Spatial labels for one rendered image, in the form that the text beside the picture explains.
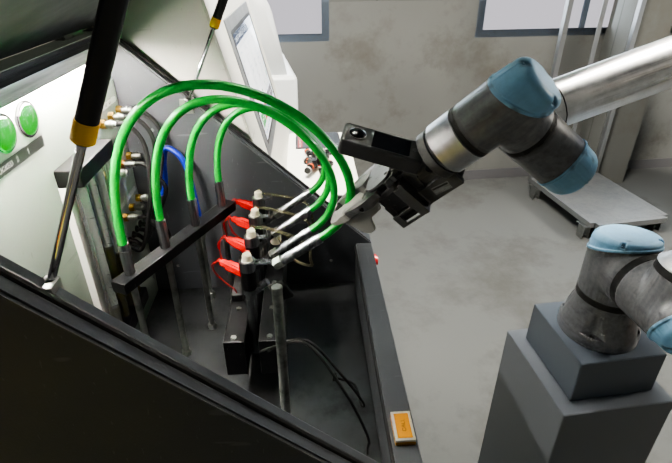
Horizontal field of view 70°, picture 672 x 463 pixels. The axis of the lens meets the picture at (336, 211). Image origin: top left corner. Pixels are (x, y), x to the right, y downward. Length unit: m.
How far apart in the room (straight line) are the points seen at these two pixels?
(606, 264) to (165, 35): 0.96
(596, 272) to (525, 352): 0.27
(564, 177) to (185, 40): 0.76
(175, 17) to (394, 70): 2.50
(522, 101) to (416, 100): 2.97
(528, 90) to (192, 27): 0.71
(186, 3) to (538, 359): 1.04
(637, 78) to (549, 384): 0.62
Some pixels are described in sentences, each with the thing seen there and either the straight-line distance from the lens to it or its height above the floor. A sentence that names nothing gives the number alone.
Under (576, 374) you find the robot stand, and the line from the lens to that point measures 1.08.
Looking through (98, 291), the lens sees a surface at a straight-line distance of 0.96.
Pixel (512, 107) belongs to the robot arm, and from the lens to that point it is 0.59.
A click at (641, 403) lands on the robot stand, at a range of 1.18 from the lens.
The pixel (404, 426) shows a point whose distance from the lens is 0.79.
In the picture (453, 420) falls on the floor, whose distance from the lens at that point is 2.06.
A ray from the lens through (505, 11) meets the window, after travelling 3.64.
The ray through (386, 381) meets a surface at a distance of 0.86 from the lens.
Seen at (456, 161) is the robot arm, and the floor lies 1.35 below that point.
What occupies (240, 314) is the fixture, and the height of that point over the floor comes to 0.98.
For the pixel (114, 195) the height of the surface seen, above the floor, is 1.25.
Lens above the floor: 1.59
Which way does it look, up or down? 29 degrees down
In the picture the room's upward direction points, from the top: straight up
